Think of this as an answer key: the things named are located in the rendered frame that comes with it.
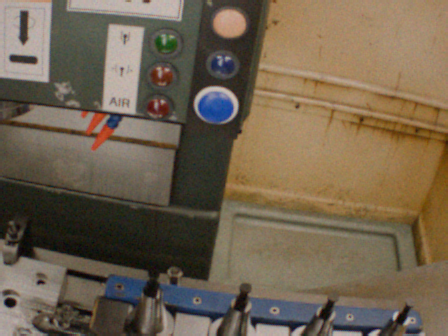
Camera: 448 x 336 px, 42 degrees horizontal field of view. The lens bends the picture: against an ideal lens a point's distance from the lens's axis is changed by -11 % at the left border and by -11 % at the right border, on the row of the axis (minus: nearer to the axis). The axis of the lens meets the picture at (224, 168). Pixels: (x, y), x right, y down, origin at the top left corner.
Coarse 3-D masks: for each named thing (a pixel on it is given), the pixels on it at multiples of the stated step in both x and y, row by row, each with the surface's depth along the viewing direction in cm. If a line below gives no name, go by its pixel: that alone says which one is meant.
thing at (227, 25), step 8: (216, 16) 48; (224, 16) 48; (232, 16) 48; (240, 16) 48; (216, 24) 48; (224, 24) 48; (232, 24) 48; (240, 24) 48; (224, 32) 49; (232, 32) 49; (240, 32) 49
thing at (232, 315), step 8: (232, 304) 77; (248, 304) 77; (232, 312) 76; (240, 312) 76; (248, 312) 76; (224, 320) 78; (232, 320) 77; (240, 320) 77; (248, 320) 77; (224, 328) 78; (232, 328) 77; (240, 328) 77; (248, 328) 79
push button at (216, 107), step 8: (208, 96) 52; (216, 96) 52; (224, 96) 52; (200, 104) 53; (208, 104) 53; (216, 104) 53; (224, 104) 53; (232, 104) 53; (200, 112) 53; (208, 112) 53; (216, 112) 53; (224, 112) 53; (232, 112) 53; (208, 120) 54; (216, 120) 54; (224, 120) 54
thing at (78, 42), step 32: (64, 0) 48; (192, 0) 48; (64, 32) 50; (96, 32) 50; (192, 32) 50; (64, 64) 52; (96, 64) 52; (192, 64) 52; (256, 64) 52; (0, 96) 55; (32, 96) 54; (64, 96) 54; (96, 96) 54
